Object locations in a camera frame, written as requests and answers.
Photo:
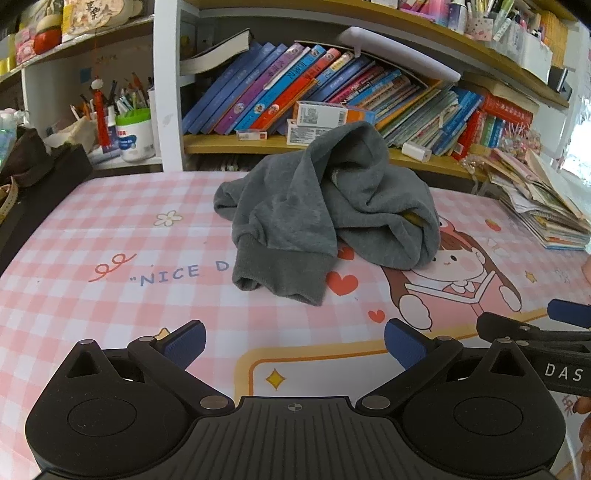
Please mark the grey sweatshirt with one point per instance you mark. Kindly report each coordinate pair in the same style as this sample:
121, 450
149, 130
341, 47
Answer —
286, 207

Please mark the stack of papers and magazines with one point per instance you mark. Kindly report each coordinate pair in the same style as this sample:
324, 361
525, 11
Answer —
545, 207

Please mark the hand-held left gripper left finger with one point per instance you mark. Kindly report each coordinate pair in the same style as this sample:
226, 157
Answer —
184, 344

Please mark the pink container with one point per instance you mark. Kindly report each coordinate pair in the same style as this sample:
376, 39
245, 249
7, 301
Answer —
25, 46

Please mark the small black device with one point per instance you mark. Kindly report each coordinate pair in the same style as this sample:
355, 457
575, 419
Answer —
557, 79

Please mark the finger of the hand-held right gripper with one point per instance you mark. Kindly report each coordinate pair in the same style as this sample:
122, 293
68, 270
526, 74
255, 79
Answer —
531, 330
568, 311

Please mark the wooden bookshelf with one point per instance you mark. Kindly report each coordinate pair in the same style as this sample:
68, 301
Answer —
231, 145

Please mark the white storage box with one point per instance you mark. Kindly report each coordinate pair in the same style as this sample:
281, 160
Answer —
531, 50

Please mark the printed cardboard box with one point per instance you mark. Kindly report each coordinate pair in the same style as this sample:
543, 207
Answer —
101, 18

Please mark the beige wrist watch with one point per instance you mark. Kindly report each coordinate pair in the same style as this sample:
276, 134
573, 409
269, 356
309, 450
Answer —
10, 196

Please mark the red tassel ornament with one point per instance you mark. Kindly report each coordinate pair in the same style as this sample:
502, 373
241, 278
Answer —
100, 120

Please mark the row of stationery bottles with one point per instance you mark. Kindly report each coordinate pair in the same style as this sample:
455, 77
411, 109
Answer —
461, 16

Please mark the person's right hand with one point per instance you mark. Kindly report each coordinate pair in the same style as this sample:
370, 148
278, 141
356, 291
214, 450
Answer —
586, 272

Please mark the white jar with green rim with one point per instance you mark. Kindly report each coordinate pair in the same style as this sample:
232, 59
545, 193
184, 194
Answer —
134, 143

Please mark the bunch of pens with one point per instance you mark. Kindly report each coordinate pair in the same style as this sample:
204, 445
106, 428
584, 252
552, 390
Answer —
127, 99

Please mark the red round toy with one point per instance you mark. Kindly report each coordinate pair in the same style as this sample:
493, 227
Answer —
47, 37

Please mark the small white red box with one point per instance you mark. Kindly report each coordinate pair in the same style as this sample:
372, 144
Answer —
251, 135

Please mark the pink beaded ornament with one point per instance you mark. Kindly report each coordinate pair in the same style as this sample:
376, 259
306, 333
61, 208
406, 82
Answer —
517, 141

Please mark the black box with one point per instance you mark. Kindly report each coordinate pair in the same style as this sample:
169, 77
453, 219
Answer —
55, 184

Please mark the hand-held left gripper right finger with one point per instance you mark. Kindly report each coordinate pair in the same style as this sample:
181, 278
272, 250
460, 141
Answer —
404, 344

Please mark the row of colourful books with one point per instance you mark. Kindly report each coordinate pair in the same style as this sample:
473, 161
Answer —
286, 78

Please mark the beige cloth pouch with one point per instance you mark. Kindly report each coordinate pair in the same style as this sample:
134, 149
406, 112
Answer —
76, 134

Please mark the stack of yellow books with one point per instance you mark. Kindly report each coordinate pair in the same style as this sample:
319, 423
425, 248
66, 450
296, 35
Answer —
556, 32

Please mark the white shelf unit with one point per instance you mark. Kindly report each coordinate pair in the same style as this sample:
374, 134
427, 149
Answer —
46, 83

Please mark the pink checked printed tablecloth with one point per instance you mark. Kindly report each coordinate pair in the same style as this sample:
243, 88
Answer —
115, 230

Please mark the orange white cardboard box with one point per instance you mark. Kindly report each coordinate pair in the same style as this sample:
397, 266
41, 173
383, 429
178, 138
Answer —
323, 113
304, 134

